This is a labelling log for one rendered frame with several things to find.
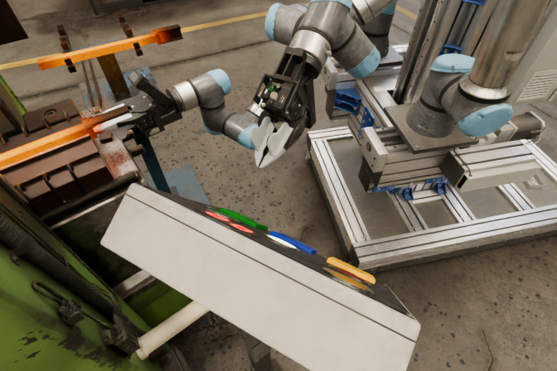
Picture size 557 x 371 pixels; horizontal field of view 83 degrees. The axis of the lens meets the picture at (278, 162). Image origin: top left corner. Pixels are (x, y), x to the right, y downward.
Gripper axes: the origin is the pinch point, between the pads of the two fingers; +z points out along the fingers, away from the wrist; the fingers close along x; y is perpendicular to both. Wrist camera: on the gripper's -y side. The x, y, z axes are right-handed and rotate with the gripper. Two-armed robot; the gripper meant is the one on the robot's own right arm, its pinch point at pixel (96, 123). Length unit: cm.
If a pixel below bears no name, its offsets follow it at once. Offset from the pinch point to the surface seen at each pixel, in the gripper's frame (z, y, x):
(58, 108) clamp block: 6.3, 2.4, 16.0
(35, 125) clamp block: 12.4, 2.3, 12.2
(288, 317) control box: -6, -17, -65
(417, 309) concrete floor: -77, 101, -72
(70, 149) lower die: 7.5, 1.3, -3.4
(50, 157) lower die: 11.5, 1.3, -3.7
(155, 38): -29.4, 2.4, 37.5
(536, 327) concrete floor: -112, 102, -108
